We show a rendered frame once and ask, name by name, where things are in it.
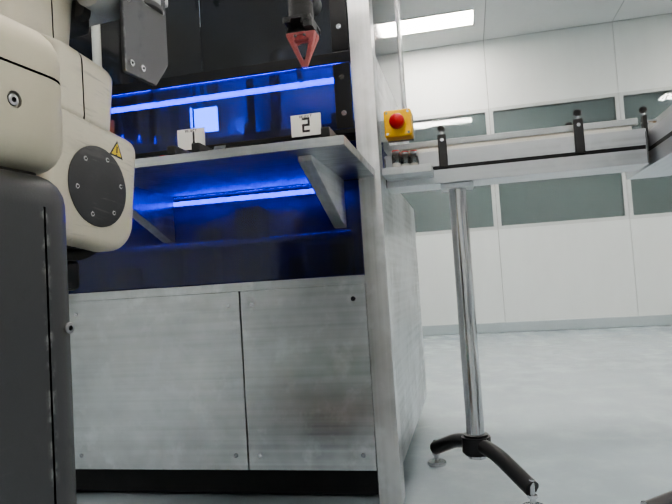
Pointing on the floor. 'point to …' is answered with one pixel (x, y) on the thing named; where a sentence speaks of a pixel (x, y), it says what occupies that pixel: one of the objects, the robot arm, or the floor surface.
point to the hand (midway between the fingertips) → (304, 63)
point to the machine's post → (376, 255)
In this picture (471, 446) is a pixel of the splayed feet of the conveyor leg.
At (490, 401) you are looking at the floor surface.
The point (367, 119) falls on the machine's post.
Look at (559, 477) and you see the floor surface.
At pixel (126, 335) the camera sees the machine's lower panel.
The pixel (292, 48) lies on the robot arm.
